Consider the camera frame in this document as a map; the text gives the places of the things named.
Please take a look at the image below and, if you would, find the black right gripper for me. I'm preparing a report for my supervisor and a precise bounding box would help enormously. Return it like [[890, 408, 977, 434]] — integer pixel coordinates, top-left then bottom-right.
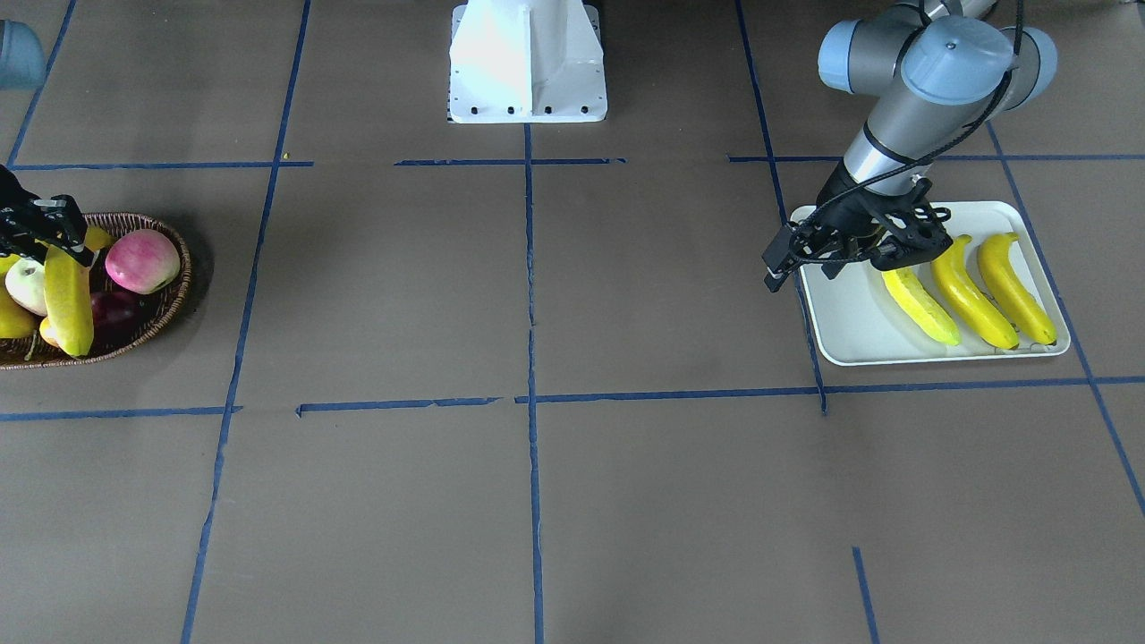
[[1, 166, 98, 269]]

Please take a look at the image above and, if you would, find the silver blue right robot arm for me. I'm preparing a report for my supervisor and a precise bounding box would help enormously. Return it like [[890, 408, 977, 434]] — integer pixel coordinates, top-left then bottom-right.
[[1, 19, 97, 268]]

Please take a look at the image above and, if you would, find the dark purple plum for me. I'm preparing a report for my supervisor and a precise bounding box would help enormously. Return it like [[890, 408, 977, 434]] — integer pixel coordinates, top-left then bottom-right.
[[90, 291, 148, 345]]

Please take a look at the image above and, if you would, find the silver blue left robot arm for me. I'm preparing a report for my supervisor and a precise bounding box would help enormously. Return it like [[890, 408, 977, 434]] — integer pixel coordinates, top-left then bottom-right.
[[804, 1, 1059, 280]]

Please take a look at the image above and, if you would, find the pink red apple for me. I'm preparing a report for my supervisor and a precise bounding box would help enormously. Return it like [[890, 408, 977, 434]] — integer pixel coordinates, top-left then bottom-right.
[[104, 229, 182, 296]]

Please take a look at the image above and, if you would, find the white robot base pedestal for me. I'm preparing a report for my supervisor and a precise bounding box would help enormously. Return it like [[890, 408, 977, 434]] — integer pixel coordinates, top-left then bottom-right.
[[447, 1, 608, 123]]

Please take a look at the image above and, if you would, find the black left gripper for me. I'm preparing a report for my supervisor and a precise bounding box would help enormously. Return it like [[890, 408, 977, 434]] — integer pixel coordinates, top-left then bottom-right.
[[815, 160, 953, 280]]

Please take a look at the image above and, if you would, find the black braided cable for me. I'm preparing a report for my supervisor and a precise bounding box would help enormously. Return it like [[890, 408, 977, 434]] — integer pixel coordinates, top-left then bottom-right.
[[787, 0, 1026, 265]]

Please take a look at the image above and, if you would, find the white bear tray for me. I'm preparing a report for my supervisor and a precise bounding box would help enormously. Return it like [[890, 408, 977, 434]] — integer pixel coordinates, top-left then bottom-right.
[[802, 201, 1073, 367]]

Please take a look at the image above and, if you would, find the yellow banana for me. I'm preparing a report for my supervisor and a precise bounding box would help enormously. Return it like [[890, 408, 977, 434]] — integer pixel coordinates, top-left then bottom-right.
[[929, 235, 1019, 351], [44, 225, 115, 358], [977, 231, 1058, 346]]

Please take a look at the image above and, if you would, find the brown wicker basket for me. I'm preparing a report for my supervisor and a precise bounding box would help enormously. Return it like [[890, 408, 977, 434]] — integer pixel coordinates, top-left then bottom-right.
[[1, 212, 195, 371]]

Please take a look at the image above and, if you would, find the yellow-green banana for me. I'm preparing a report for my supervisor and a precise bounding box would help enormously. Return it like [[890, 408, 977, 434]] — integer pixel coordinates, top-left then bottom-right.
[[882, 267, 962, 346]]

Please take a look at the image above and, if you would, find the pale yellow apple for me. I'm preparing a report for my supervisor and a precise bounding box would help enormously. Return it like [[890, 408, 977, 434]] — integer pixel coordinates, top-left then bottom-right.
[[3, 258, 47, 319]]

